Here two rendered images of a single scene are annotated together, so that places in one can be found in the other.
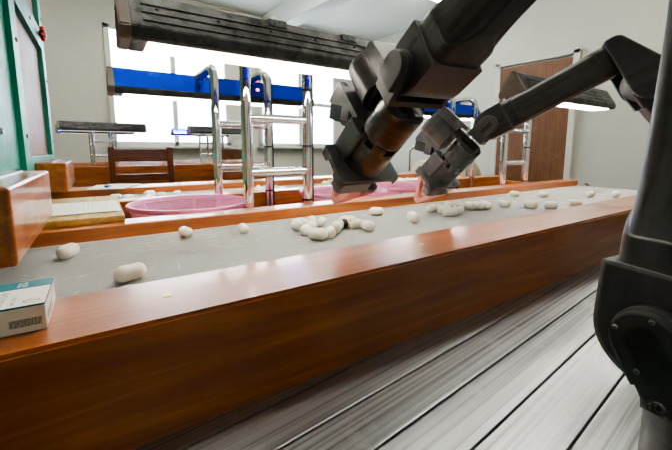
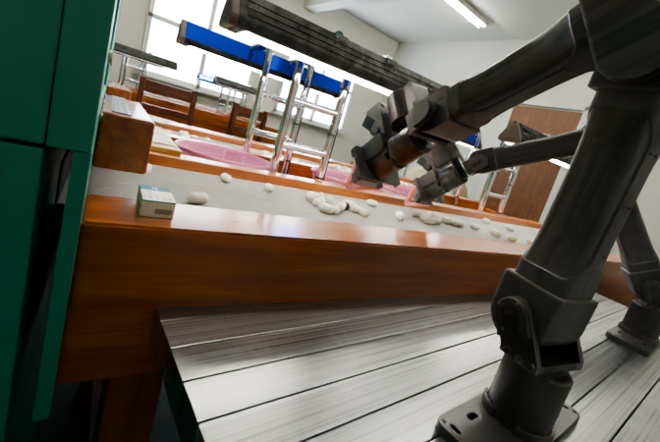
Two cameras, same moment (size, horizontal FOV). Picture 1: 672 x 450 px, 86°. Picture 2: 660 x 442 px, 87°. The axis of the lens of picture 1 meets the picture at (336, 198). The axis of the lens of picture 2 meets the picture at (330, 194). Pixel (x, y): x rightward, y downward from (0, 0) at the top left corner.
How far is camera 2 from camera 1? 0.16 m
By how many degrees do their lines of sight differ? 3
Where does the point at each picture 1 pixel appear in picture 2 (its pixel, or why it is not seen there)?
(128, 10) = (239, 4)
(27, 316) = (165, 208)
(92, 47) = not seen: outside the picture
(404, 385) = (367, 321)
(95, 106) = (132, 29)
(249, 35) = (318, 43)
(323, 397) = (315, 312)
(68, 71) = not seen: outside the picture
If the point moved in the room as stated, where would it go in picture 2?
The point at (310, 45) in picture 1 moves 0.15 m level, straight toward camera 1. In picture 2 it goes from (361, 61) to (371, 46)
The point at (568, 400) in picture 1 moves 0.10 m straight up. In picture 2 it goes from (468, 357) to (494, 292)
